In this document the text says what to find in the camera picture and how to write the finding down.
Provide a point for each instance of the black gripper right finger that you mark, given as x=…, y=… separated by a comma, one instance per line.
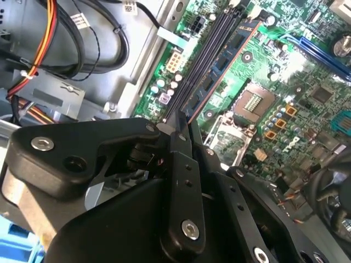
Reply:
x=246, y=208

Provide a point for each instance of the RAM stick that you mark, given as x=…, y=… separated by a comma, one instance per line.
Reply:
x=219, y=63

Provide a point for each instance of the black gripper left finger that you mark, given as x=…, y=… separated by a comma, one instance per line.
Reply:
x=55, y=164

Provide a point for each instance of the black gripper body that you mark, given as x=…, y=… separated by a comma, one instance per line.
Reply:
x=115, y=233

